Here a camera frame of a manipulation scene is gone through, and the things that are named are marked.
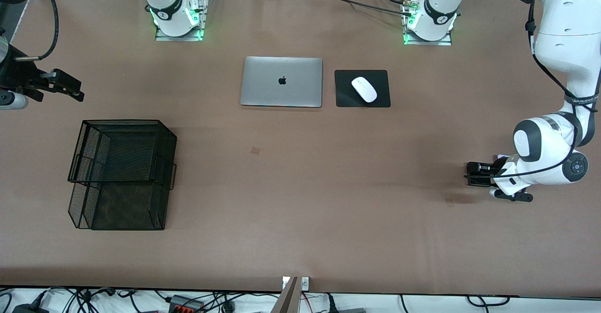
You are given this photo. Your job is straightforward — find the black mesh two-tier tray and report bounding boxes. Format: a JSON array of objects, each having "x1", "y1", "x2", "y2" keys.
[{"x1": 67, "y1": 119, "x2": 178, "y2": 231}]

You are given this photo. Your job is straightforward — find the black mouse pad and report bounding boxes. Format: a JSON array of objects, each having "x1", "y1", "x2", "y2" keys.
[{"x1": 334, "y1": 69, "x2": 391, "y2": 108}]

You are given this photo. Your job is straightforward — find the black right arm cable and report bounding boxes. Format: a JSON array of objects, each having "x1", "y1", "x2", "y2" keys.
[{"x1": 13, "y1": 0, "x2": 60, "y2": 62}]

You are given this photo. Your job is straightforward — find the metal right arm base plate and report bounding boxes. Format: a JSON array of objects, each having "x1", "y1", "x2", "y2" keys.
[{"x1": 155, "y1": 0, "x2": 208, "y2": 42}]

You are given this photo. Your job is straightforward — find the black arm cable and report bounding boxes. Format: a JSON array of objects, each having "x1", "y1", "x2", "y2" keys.
[
  {"x1": 13, "y1": 0, "x2": 60, "y2": 62},
  {"x1": 464, "y1": 1, "x2": 580, "y2": 188}
]

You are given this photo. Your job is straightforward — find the white computer mouse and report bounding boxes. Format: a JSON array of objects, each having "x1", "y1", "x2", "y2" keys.
[{"x1": 351, "y1": 76, "x2": 378, "y2": 103}]

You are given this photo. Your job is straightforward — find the brown angled post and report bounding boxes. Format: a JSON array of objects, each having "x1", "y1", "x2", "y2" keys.
[{"x1": 270, "y1": 276, "x2": 301, "y2": 313}]

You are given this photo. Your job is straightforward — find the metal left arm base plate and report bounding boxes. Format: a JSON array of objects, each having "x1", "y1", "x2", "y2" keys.
[{"x1": 402, "y1": 0, "x2": 454, "y2": 46}]

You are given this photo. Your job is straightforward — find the black orange power strip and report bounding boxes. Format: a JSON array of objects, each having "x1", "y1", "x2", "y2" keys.
[{"x1": 168, "y1": 294, "x2": 206, "y2": 313}]

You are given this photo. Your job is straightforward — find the silver laptop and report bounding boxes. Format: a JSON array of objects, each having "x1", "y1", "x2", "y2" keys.
[{"x1": 240, "y1": 56, "x2": 324, "y2": 108}]

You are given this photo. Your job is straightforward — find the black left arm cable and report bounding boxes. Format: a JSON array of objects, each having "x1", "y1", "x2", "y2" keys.
[{"x1": 464, "y1": 1, "x2": 580, "y2": 188}]

